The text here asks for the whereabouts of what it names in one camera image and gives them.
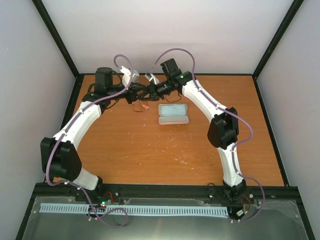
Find transparent brown sunglasses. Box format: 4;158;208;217
131;100;150;113

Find light blue cleaning cloth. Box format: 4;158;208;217
160;104;187;117

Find pink glasses case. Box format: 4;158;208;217
158;103;189;125

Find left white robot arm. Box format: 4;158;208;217
40;66;158;202

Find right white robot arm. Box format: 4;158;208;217
145;58;246;202

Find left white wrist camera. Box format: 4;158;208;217
119;66;140;86

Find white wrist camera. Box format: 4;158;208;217
144;72;160;85
119;66;140;86

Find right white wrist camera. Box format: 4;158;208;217
144;72;160;85

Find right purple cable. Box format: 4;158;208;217
149;48;266;223

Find purple cable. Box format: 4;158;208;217
44;53;129;228
149;48;266;223

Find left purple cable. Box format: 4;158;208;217
44;53;129;228

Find slotted grey cable duct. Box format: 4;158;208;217
39;203;228;218

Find black aluminium frame rail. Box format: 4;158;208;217
32;182;300;204

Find metal base plate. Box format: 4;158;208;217
22;197;308;240

